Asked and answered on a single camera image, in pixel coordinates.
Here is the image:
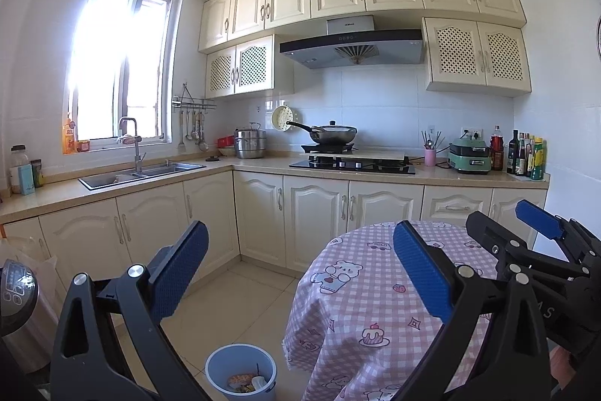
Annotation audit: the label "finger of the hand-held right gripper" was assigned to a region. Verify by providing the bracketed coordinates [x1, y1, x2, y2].
[466, 209, 570, 280]
[515, 199, 601, 276]

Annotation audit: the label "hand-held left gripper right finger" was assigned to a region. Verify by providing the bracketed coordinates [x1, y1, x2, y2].
[393, 220, 550, 401]

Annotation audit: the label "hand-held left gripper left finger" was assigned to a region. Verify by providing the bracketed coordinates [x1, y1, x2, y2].
[49, 220, 210, 401]

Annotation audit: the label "light blue trash bin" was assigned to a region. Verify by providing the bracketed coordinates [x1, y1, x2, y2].
[205, 343, 278, 401]

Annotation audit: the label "person's right forearm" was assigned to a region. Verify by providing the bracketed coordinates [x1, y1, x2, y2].
[548, 345, 577, 401]

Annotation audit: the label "green yellow bottle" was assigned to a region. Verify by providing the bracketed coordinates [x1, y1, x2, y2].
[531, 137, 546, 181]

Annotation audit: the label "dark glass bottle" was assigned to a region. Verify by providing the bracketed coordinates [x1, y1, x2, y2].
[506, 129, 520, 175]
[516, 133, 528, 177]
[525, 133, 536, 177]

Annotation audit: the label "pink checked bear tablecloth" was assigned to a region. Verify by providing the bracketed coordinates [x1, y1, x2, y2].
[282, 220, 556, 401]

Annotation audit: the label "red cap sauce bottle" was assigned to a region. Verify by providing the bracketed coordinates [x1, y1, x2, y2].
[489, 125, 506, 172]

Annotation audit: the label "green electric cooker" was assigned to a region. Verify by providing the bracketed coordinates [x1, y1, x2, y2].
[446, 136, 493, 175]

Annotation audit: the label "cream lower kitchen cabinets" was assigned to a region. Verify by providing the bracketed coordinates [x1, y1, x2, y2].
[0, 170, 549, 327]

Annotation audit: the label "steel sink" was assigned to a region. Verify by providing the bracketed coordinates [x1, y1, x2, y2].
[78, 161, 208, 191]

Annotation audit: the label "pink chopstick holder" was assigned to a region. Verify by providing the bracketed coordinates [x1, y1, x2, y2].
[421, 129, 445, 167]

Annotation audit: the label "steel faucet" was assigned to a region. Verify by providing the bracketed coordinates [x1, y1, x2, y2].
[117, 117, 147, 174]

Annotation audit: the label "black gas stove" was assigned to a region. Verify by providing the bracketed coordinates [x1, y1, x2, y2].
[288, 142, 417, 176]

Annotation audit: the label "beige countertop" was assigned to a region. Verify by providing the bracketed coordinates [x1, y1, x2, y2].
[0, 154, 550, 224]

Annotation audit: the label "rice cooker appliance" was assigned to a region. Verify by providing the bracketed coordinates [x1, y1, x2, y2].
[0, 236, 60, 374]

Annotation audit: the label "hanging metal ladle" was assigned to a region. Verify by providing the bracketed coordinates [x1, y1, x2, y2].
[194, 110, 209, 151]

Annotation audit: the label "steel steamer pot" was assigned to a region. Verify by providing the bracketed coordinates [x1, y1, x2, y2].
[234, 122, 268, 160]

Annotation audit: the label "wok with lid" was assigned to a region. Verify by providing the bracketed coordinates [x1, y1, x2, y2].
[286, 120, 358, 145]

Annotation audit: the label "silver electric cooker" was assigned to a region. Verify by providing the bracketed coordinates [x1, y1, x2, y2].
[0, 259, 41, 339]

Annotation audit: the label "metal utensil rack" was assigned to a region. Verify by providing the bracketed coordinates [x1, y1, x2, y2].
[171, 82, 217, 111]

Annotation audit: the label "orange bottle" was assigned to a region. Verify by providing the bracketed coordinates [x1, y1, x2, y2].
[62, 113, 79, 156]

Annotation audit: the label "cream colander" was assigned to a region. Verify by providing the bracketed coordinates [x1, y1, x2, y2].
[271, 104, 294, 133]

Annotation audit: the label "range hood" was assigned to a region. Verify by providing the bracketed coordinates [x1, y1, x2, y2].
[279, 14, 426, 70]

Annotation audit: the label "wide cream lattice wall cabinet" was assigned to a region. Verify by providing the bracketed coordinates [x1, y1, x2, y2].
[422, 16, 533, 98]

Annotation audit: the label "narrow cream lattice wall cabinet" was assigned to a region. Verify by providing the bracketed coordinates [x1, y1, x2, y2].
[205, 34, 296, 100]

